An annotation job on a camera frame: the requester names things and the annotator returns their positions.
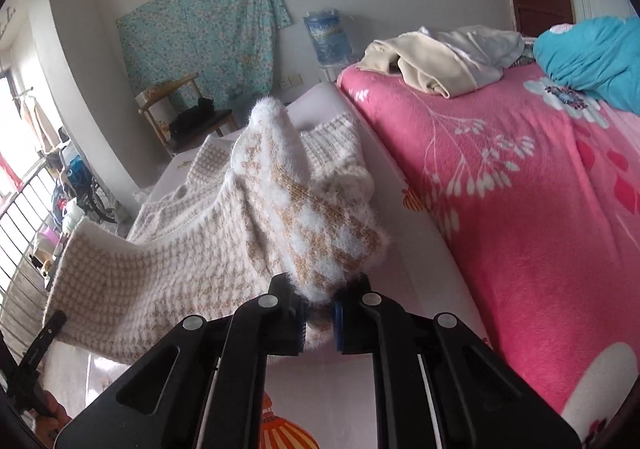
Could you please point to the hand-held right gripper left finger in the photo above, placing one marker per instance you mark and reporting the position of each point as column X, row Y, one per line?
column 280, row 324

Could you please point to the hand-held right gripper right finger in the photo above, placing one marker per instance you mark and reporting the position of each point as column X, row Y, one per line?
column 357, row 329

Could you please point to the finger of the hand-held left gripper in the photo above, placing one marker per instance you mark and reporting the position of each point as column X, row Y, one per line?
column 44, row 344

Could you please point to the beige white houndstooth sweater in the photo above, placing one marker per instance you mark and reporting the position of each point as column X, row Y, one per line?
column 200, row 239

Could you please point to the hanging pale clothes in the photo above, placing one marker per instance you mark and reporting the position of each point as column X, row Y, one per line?
column 40, row 124

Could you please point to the black clothes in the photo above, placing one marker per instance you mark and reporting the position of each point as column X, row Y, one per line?
column 192, row 119

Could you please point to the person's left hand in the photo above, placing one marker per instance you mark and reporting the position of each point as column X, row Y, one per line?
column 47, row 426

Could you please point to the pink printed table cover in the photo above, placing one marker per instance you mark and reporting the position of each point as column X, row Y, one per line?
column 430, row 279

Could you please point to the metal railing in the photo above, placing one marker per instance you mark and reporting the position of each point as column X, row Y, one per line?
column 31, row 189

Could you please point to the red hanging cloth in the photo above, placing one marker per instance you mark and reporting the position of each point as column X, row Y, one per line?
column 9, row 176

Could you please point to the wheelchair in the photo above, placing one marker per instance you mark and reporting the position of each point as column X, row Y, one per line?
column 75, row 174

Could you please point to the pink floral blanket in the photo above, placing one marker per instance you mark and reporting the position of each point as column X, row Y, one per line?
column 525, row 209

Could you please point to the wooden chair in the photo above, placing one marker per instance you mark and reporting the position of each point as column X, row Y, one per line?
column 225, row 121

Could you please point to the white water dispenser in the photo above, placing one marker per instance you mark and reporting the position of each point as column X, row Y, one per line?
column 332, row 74

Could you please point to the beige garment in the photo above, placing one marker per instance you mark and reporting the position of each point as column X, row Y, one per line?
column 425, row 61

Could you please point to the blue water bottle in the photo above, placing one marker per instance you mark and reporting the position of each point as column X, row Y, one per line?
column 327, row 39

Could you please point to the white garment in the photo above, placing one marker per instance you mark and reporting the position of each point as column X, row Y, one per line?
column 485, row 46

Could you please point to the teal quilt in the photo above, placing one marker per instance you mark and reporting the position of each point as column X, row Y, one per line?
column 590, row 54

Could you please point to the white wall socket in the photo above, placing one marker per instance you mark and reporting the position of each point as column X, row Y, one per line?
column 291, row 81

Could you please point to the teal floral wall cloth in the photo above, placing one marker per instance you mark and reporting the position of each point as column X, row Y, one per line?
column 200, row 29

